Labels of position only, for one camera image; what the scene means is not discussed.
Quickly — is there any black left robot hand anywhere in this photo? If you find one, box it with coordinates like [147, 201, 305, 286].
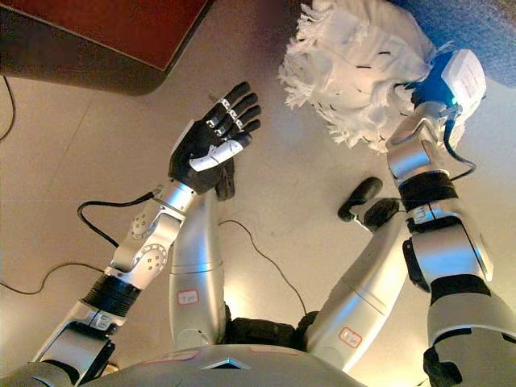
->
[168, 81, 263, 195]

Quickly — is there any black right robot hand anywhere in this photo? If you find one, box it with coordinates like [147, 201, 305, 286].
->
[410, 48, 487, 123]

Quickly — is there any white fringed throw pillow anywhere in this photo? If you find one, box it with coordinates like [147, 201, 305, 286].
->
[277, 0, 468, 155]

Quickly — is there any silver left robot leg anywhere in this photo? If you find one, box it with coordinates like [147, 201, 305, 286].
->
[168, 157, 239, 350]

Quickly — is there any silver robot leg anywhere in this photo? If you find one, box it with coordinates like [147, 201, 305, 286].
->
[304, 176, 410, 374]
[168, 157, 239, 350]

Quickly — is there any dark red table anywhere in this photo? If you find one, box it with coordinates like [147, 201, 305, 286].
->
[0, 0, 213, 97]

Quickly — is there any silver right robot leg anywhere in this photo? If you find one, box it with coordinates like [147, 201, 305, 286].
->
[304, 176, 410, 374]

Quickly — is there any silver robot torso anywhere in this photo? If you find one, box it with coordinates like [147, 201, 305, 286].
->
[92, 309, 364, 387]

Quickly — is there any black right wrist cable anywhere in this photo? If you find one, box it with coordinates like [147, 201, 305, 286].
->
[442, 105, 478, 183]

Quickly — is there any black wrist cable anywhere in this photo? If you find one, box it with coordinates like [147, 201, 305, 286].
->
[76, 192, 157, 249]
[442, 105, 478, 183]

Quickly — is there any thin black floor cable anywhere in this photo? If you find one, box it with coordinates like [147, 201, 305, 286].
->
[218, 218, 310, 318]
[0, 261, 104, 296]

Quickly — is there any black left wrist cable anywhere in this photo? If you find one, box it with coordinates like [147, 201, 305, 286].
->
[76, 192, 157, 249]

